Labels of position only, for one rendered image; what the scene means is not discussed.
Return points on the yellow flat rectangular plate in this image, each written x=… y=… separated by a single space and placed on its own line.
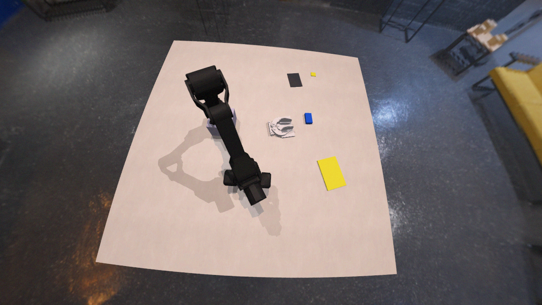
x=331 y=172

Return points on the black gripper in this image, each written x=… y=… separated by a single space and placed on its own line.
x=265 y=183

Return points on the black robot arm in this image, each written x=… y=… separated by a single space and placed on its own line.
x=206 y=84

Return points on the blue rectangular block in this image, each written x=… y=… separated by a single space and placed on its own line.
x=308 y=118

